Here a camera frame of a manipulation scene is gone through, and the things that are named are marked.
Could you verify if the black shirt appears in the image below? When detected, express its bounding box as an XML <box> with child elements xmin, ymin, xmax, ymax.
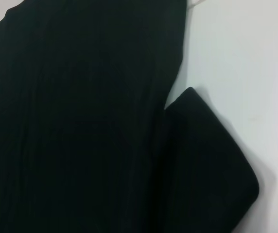
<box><xmin>0</xmin><ymin>0</ymin><xmax>260</xmax><ymax>233</ymax></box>

